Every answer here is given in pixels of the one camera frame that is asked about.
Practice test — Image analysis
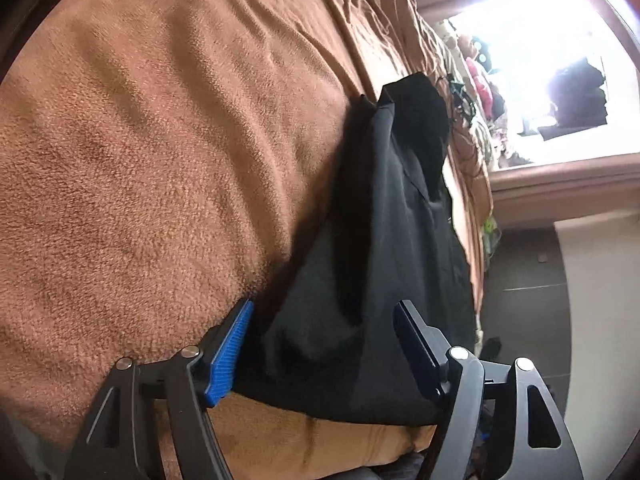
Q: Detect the black jacket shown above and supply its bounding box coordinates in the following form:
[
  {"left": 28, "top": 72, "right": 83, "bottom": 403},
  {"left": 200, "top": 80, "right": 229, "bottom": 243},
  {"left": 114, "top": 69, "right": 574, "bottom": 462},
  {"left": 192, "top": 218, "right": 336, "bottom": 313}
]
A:
[{"left": 232, "top": 72, "right": 476, "bottom": 426}]

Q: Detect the pile of colourful clothes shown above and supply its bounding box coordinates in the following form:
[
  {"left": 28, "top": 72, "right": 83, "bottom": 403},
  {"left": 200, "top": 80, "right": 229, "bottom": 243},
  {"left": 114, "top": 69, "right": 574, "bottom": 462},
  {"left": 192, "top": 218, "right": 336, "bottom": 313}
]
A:
[{"left": 457, "top": 35, "right": 511, "bottom": 121}]

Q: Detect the patterned quilt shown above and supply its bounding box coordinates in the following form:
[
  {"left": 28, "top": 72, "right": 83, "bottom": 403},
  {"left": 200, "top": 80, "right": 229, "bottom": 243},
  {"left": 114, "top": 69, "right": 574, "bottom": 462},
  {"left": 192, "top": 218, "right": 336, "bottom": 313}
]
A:
[{"left": 435, "top": 35, "right": 531, "bottom": 176}]

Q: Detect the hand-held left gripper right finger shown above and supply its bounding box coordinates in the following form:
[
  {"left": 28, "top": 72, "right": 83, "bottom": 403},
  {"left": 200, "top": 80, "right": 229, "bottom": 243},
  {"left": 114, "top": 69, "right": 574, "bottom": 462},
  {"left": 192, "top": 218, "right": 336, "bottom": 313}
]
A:
[{"left": 392, "top": 299, "right": 584, "bottom": 480}]

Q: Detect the green bedside item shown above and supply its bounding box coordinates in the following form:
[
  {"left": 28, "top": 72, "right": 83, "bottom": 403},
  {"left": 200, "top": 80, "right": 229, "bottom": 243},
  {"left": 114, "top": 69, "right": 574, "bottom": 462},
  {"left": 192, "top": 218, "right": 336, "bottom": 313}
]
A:
[{"left": 480, "top": 215, "right": 501, "bottom": 247}]

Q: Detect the pink curtain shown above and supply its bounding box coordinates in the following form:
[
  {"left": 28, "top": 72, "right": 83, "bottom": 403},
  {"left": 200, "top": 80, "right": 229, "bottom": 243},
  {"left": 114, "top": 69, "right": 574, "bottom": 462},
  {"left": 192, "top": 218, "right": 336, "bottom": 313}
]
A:
[{"left": 410, "top": 0, "right": 640, "bottom": 228}]

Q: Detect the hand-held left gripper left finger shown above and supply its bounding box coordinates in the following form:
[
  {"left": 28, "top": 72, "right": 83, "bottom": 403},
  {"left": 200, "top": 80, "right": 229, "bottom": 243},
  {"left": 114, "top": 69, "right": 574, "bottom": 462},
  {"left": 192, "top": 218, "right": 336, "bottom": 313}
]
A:
[{"left": 62, "top": 298, "right": 257, "bottom": 480}]

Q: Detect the orange fleece blanket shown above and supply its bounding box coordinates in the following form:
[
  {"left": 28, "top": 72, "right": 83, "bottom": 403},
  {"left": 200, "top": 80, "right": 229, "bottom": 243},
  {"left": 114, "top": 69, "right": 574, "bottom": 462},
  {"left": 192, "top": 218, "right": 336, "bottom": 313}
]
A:
[{"left": 0, "top": 0, "right": 496, "bottom": 480}]

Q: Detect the black cable bundle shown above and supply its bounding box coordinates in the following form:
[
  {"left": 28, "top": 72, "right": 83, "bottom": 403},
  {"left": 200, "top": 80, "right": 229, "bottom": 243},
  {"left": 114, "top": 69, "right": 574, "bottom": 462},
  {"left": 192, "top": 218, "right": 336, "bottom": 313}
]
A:
[{"left": 442, "top": 72, "right": 478, "bottom": 126}]

